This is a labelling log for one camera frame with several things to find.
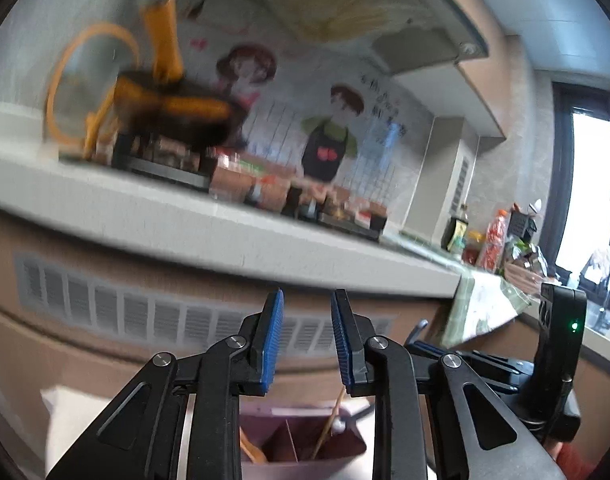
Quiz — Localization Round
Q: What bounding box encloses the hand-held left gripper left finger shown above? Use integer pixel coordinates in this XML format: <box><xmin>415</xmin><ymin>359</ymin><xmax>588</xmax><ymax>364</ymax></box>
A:
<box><xmin>45</xmin><ymin>287</ymin><xmax>286</xmax><ymax>480</ymax></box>

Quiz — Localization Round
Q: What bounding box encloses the maroon plastic utensil holder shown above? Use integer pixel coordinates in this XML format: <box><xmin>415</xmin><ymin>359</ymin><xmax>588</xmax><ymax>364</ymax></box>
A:
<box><xmin>237</xmin><ymin>400</ymin><xmax>368</xmax><ymax>480</ymax></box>

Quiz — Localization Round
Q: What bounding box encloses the black gas stove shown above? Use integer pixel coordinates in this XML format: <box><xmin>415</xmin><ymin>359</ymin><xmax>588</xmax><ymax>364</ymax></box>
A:
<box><xmin>112</xmin><ymin>130</ymin><xmax>388</xmax><ymax>241</ymax></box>

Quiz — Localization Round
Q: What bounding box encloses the green checked cloth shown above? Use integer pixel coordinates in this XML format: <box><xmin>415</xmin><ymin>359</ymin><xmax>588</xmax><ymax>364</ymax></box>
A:
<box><xmin>437</xmin><ymin>270</ymin><xmax>533</xmax><ymax>348</ymax></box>

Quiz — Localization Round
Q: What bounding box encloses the metal faucet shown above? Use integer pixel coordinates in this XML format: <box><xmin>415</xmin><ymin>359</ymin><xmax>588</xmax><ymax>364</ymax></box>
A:
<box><xmin>580</xmin><ymin>247</ymin><xmax>610</xmax><ymax>331</ymax></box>

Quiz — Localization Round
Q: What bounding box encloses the glass lid with yellow rim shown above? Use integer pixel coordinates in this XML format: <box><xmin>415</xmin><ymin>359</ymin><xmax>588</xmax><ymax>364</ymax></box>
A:
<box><xmin>45</xmin><ymin>22</ymin><xmax>140</xmax><ymax>153</ymax></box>

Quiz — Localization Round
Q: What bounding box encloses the range hood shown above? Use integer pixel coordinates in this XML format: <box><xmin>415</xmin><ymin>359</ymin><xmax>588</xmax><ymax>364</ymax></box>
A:
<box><xmin>205</xmin><ymin>0</ymin><xmax>488</xmax><ymax>71</ymax></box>

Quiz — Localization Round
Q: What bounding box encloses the cartoon wall poster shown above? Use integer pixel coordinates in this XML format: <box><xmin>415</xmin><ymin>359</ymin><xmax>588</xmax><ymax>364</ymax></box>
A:
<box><xmin>175</xmin><ymin>20</ymin><xmax>436</xmax><ymax>201</ymax></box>

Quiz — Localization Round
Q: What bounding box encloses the black countertop container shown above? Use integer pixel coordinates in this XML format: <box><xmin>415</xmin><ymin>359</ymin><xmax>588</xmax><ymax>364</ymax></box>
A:
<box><xmin>508</xmin><ymin>205</ymin><xmax>538</xmax><ymax>241</ymax></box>

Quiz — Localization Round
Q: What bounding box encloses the grey vented pipe column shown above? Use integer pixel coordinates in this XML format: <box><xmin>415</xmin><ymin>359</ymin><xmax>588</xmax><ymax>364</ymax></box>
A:
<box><xmin>400</xmin><ymin>116</ymin><xmax>481</xmax><ymax>241</ymax></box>

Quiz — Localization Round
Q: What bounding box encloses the dark sauce bottle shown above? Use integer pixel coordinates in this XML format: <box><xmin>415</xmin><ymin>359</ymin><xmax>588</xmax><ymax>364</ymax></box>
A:
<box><xmin>447</xmin><ymin>205</ymin><xmax>471</xmax><ymax>252</ymax></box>

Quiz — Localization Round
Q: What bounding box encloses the grey stone countertop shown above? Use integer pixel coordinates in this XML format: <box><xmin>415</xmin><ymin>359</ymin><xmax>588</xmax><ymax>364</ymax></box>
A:
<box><xmin>0</xmin><ymin>152</ymin><xmax>466</xmax><ymax>306</ymax></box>

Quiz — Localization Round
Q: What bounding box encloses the grey vent grille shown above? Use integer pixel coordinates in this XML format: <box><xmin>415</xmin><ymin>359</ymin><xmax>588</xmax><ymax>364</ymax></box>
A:
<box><xmin>15</xmin><ymin>252</ymin><xmax>396</xmax><ymax>356</ymax></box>

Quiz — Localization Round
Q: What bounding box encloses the window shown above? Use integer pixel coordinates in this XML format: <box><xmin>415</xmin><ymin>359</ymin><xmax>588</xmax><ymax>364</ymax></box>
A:
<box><xmin>552</xmin><ymin>82</ymin><xmax>610</xmax><ymax>321</ymax></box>

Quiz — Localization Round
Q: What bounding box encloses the red plastic bottle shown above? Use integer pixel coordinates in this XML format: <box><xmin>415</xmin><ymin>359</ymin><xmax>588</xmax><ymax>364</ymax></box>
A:
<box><xmin>478</xmin><ymin>205</ymin><xmax>511</xmax><ymax>273</ymax></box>

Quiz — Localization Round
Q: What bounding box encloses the wooden spoon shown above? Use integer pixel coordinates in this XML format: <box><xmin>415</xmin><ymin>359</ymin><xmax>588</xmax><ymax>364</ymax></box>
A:
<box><xmin>240</xmin><ymin>427</ymin><xmax>268</xmax><ymax>463</ymax></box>

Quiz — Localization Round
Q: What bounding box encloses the wooden chopstick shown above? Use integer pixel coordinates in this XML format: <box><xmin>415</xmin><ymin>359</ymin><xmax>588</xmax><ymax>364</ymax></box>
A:
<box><xmin>312</xmin><ymin>387</ymin><xmax>347</xmax><ymax>461</ymax></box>

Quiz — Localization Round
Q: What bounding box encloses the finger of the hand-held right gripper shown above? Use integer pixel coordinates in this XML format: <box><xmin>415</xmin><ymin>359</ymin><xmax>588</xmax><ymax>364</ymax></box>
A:
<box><xmin>488</xmin><ymin>377</ymin><xmax>523</xmax><ymax>397</ymax></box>
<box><xmin>406</xmin><ymin>340</ymin><xmax>535</xmax><ymax>378</ymax></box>

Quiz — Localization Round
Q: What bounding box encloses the frying pan with yellow handle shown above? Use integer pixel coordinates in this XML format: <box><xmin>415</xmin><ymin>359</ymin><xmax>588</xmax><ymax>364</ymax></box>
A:
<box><xmin>112</xmin><ymin>0</ymin><xmax>248</xmax><ymax>148</ymax></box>

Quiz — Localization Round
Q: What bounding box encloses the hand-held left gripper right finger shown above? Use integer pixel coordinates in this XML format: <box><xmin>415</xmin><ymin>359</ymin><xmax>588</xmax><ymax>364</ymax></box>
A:
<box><xmin>331</xmin><ymin>288</ymin><xmax>568</xmax><ymax>480</ymax></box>

